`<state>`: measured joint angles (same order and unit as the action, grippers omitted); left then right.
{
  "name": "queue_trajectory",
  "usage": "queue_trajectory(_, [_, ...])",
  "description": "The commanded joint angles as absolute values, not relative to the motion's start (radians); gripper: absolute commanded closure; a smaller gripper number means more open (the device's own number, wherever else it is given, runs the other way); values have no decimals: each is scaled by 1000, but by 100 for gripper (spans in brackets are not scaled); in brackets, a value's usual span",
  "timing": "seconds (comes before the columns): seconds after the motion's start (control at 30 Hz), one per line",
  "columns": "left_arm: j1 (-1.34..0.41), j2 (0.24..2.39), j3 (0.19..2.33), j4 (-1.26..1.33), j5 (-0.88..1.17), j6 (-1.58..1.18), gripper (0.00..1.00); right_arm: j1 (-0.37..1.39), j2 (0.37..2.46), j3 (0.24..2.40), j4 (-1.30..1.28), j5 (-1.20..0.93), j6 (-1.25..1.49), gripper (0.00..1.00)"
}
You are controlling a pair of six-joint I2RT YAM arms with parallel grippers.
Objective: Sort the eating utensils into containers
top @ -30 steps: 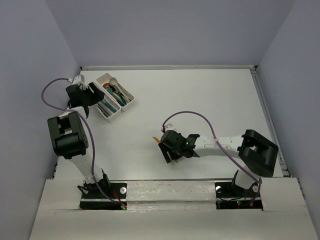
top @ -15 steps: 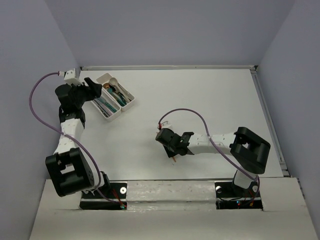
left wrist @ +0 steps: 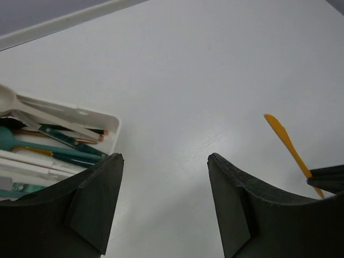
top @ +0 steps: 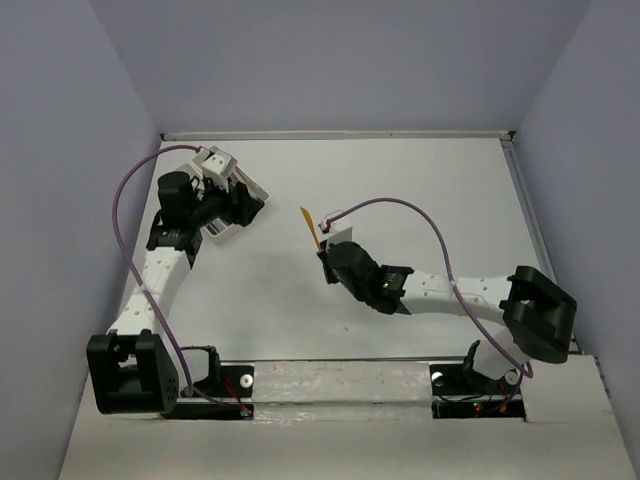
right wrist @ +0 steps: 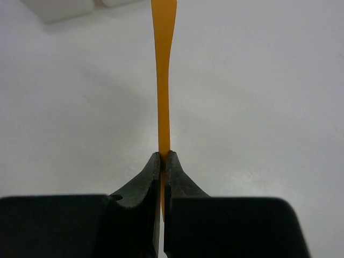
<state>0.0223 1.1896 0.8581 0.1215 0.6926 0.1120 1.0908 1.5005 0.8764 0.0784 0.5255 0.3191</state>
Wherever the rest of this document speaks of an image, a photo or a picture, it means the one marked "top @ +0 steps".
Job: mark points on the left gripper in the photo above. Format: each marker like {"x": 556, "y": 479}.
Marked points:
{"x": 246, "y": 207}

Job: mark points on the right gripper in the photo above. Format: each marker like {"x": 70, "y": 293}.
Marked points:
{"x": 331, "y": 277}

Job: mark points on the orange plastic knife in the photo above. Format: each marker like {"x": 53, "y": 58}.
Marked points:
{"x": 312, "y": 227}

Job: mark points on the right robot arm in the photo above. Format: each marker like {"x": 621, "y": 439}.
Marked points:
{"x": 496, "y": 352}

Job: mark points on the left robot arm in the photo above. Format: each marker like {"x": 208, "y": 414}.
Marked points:
{"x": 137, "y": 366}

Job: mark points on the white container right compartment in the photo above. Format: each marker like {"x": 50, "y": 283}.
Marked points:
{"x": 256, "y": 191}

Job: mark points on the white container compartment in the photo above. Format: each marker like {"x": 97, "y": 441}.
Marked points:
{"x": 220, "y": 231}
{"x": 256, "y": 191}

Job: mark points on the white container left compartment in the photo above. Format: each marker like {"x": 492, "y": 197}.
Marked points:
{"x": 220, "y": 231}

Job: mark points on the white front cover board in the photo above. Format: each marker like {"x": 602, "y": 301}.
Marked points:
{"x": 569, "y": 432}

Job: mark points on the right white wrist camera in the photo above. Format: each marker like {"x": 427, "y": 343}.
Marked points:
{"x": 336, "y": 228}

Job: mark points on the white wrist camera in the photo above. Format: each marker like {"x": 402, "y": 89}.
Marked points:
{"x": 336, "y": 228}
{"x": 215, "y": 164}

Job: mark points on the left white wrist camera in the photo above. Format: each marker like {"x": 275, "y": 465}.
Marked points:
{"x": 215, "y": 164}

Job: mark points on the aluminium rail back edge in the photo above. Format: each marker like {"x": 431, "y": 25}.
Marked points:
{"x": 335, "y": 135}

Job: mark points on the aluminium rail edge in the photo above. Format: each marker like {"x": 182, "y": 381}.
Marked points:
{"x": 530, "y": 210}
{"x": 335, "y": 135}

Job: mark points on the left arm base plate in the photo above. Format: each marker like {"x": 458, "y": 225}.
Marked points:
{"x": 227, "y": 397}

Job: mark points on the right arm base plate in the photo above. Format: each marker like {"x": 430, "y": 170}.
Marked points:
{"x": 458, "y": 393}

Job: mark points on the aluminium rail right edge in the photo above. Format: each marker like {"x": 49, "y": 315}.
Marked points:
{"x": 530, "y": 210}

